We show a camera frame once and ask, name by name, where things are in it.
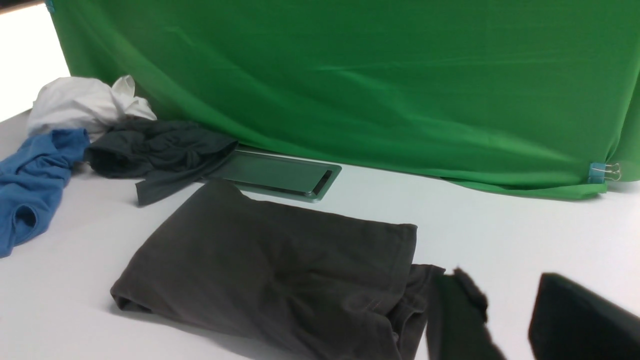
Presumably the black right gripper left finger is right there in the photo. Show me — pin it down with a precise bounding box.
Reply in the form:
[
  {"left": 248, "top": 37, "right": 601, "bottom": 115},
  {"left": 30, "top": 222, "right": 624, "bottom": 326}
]
[{"left": 426, "top": 268, "right": 506, "bottom": 360}]

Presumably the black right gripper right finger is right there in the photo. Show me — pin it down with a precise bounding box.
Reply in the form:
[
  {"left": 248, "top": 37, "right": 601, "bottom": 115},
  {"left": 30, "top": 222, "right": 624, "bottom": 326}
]
[{"left": 528, "top": 273, "right": 640, "bottom": 360}]

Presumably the gray long-sleeved shirt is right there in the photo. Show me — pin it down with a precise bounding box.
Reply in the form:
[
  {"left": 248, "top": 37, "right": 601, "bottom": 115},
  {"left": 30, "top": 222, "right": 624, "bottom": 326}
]
[{"left": 110, "top": 180, "right": 445, "bottom": 360}]

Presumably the blue binder clip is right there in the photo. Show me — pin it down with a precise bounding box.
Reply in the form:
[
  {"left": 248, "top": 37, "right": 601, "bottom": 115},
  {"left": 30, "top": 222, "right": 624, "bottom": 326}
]
[{"left": 587, "top": 162, "right": 622, "bottom": 184}]

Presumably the green backdrop cloth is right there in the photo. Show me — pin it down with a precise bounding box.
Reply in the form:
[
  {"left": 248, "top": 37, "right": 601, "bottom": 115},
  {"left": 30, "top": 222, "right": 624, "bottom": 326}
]
[{"left": 46, "top": 0, "right": 640, "bottom": 200}]

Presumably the dark teal crumpled garment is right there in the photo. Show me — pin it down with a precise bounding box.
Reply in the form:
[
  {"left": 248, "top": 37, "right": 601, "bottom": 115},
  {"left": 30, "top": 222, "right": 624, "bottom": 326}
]
[{"left": 84, "top": 117, "right": 239, "bottom": 207}]

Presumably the white crumpled garment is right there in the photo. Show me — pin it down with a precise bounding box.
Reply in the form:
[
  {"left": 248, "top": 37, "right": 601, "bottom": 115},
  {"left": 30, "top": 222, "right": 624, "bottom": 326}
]
[{"left": 26, "top": 75, "right": 157, "bottom": 141}]

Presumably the blue garment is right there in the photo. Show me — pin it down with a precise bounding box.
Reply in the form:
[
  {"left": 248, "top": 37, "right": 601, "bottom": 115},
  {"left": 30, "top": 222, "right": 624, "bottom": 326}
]
[{"left": 0, "top": 128, "right": 90, "bottom": 258}]

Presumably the metal table cable hatch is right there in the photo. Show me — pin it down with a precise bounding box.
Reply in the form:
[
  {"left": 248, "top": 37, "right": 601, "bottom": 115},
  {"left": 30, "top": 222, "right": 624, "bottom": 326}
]
[{"left": 206, "top": 150, "right": 342, "bottom": 203}]

